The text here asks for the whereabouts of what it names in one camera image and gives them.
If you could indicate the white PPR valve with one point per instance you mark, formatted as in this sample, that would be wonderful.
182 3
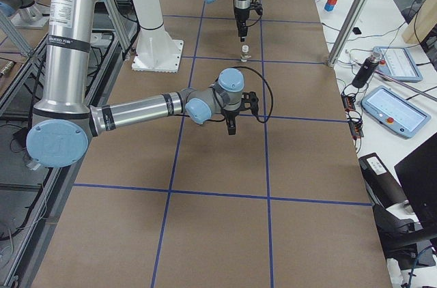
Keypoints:
245 54

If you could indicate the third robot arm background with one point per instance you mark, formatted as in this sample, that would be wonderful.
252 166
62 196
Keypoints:
27 14

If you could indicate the stacked coloured blocks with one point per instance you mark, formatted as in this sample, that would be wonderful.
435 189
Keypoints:
330 5

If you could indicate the small black square object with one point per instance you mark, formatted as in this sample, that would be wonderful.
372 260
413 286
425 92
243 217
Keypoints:
356 31

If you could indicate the orange circuit board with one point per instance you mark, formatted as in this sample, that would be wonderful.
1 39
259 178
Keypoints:
354 118

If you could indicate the black cylindrical device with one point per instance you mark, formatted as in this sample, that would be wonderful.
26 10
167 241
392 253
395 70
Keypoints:
367 69

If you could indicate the upper teach pendant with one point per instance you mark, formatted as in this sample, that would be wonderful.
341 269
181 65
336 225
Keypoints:
398 63

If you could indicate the teach pendant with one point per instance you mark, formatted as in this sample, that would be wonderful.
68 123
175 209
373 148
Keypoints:
398 63
394 112

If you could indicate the lower teach pendant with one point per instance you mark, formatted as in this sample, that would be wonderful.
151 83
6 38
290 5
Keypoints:
394 112

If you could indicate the black monitor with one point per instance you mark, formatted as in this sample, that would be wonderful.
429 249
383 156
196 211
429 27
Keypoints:
417 176

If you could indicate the black desk device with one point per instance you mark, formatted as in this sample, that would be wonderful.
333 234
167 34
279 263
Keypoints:
400 239

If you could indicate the white camera stand column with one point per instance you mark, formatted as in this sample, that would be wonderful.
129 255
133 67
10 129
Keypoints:
155 51

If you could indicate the aluminium frame post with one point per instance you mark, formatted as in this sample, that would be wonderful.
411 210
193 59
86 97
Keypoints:
346 29

